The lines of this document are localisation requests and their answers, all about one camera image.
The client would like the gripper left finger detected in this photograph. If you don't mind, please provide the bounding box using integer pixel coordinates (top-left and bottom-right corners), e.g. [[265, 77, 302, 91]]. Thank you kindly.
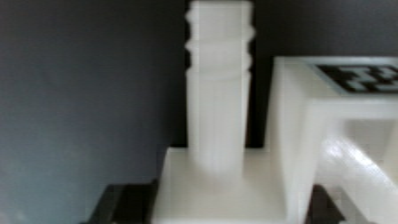
[[82, 180, 158, 224]]

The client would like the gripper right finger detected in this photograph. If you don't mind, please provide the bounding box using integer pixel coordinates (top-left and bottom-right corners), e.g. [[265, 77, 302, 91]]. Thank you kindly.
[[304, 185, 345, 224]]

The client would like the white chair back frame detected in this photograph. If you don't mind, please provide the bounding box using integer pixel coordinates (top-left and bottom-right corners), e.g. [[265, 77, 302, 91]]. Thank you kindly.
[[151, 0, 398, 224]]

